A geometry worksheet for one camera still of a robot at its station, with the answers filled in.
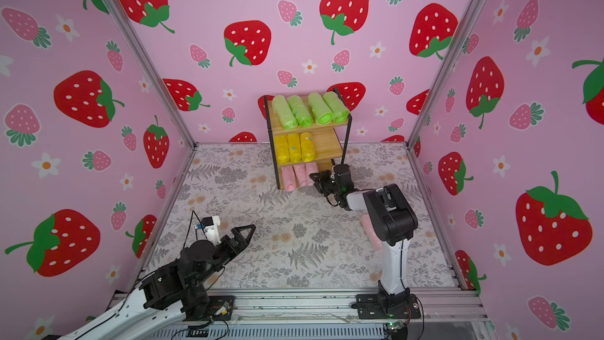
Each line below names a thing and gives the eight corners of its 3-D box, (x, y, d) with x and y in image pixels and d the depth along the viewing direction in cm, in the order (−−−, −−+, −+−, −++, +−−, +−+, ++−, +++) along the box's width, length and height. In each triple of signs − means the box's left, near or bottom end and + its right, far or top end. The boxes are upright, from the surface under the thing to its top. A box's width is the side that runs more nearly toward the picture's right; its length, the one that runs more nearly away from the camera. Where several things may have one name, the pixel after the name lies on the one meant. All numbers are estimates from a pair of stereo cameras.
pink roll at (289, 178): (286, 192, 104) (284, 185, 99) (282, 175, 111) (281, 167, 106) (298, 190, 105) (297, 182, 100) (293, 172, 112) (292, 164, 107)
